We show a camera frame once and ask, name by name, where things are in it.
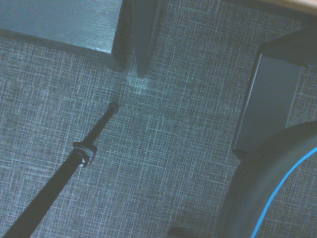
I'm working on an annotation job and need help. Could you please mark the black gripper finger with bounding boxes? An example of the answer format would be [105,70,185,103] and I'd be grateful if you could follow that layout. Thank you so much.
[168,226,191,238]

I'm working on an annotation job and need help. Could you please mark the blue and black headphones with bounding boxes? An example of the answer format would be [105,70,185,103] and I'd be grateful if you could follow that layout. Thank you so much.
[222,120,317,238]

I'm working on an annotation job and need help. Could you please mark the black tripod leg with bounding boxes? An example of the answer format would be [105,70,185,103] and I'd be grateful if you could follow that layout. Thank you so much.
[0,102,120,238]

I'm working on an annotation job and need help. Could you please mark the dark rectangular block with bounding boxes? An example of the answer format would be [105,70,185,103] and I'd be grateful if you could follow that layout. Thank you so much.
[231,24,317,153]

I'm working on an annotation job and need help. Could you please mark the dark side table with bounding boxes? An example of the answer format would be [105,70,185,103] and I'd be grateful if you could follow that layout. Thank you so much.
[0,0,126,71]

